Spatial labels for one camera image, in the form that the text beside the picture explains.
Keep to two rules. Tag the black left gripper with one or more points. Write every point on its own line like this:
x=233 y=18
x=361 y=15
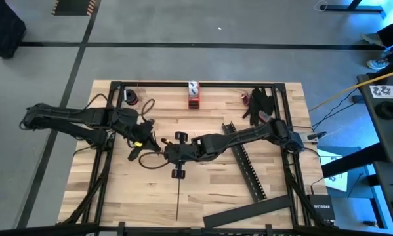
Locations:
x=143 y=134

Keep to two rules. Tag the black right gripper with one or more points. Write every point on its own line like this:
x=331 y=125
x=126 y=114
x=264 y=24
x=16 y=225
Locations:
x=183 y=152

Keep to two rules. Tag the black duct cover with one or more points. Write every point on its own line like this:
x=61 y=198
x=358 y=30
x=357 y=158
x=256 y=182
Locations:
x=248 y=211

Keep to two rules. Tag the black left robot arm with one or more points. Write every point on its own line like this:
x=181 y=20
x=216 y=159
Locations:
x=68 y=118

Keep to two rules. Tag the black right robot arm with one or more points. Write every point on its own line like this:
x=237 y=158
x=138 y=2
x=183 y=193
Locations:
x=242 y=136

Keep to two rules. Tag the red label dispenser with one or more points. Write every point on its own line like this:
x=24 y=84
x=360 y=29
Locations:
x=194 y=103

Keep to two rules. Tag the black glove red cuff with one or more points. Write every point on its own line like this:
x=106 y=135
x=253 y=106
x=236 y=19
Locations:
x=265 y=98
x=253 y=114

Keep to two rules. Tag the hazard-striped floor mat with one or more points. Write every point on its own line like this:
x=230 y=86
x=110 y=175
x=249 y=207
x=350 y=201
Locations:
x=73 y=6

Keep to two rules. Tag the black crate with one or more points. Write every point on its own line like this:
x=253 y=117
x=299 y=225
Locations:
x=2 y=29

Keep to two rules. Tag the black desk with white label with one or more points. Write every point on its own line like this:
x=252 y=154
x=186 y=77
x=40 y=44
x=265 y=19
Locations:
x=389 y=137

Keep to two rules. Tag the black desk leg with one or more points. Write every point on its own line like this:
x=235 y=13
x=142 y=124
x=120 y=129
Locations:
x=353 y=7

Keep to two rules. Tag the black aluminium table frame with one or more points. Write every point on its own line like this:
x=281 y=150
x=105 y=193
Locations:
x=166 y=84

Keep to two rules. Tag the black Netgear switch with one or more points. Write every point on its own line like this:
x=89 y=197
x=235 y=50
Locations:
x=321 y=208

